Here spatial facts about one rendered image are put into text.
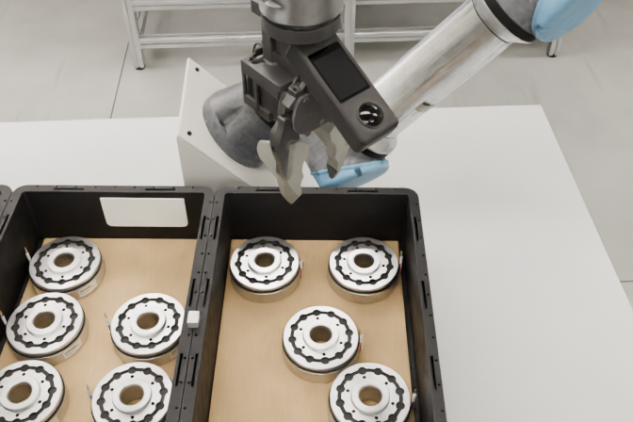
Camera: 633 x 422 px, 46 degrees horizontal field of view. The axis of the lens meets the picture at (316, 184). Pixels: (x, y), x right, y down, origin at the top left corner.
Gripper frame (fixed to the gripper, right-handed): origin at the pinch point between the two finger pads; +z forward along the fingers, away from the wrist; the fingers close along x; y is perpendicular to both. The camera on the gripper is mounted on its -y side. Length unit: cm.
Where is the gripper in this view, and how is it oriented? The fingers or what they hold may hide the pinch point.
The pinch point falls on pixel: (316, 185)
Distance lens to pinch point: 78.5
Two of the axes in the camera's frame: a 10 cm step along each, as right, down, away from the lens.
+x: -7.5, 4.6, -4.7
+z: 0.0, 7.2, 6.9
